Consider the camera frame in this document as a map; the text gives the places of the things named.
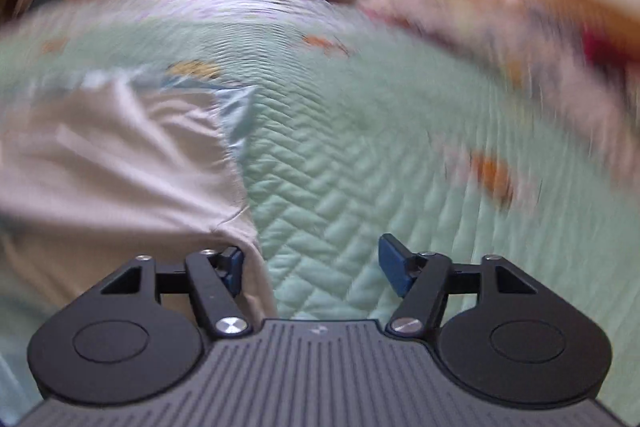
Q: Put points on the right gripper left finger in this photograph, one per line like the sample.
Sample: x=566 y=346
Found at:
x=215 y=279

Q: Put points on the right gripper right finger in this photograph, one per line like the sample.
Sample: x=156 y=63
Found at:
x=420 y=280

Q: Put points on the light blue white jacket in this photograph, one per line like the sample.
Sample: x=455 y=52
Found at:
x=106 y=188

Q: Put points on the green quilted bee bedspread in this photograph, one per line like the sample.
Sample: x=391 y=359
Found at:
x=349 y=128

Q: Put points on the floral folded duvet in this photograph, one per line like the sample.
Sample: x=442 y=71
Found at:
x=541 y=57

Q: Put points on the dark red garment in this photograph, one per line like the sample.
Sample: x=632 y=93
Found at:
x=600 y=52

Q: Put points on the wooden bed headboard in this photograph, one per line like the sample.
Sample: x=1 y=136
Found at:
x=606 y=18

